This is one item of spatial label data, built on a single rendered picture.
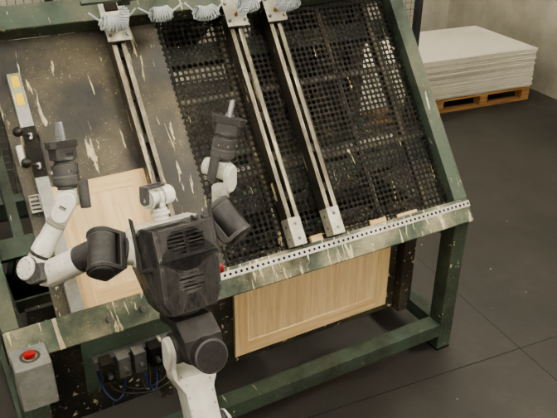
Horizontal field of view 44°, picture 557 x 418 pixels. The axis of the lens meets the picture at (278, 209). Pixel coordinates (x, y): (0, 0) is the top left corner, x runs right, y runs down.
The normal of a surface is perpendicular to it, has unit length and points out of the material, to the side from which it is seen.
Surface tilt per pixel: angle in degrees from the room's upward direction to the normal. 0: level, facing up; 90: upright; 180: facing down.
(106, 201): 53
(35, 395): 90
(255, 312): 90
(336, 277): 90
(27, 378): 90
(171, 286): 82
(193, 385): 65
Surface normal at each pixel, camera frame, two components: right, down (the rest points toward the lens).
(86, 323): 0.40, -0.19
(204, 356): 0.45, 0.04
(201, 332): 0.19, -0.65
